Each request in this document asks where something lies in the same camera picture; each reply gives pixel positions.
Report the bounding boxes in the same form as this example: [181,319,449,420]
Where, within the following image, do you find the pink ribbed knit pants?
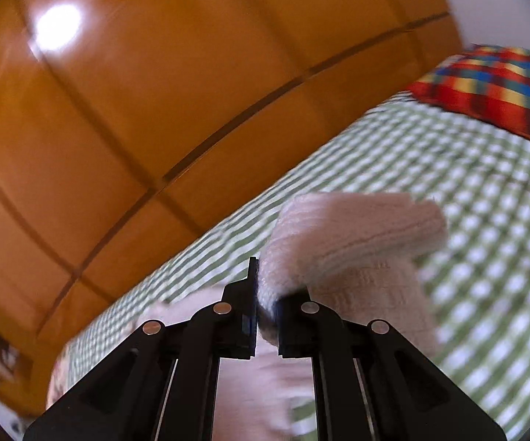
[47,193,449,441]

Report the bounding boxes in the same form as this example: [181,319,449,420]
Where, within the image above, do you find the green checkered bed sheet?
[63,89,530,441]

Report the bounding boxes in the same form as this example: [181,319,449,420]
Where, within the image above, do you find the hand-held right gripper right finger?
[275,290,508,441]

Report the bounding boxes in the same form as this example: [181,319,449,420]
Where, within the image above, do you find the orange wooden wardrobe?
[0,0,465,416]

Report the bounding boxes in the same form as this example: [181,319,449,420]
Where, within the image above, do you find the multicoloured plaid pillow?
[407,43,530,154]

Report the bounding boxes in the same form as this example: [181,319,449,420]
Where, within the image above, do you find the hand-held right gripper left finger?
[23,257,260,441]

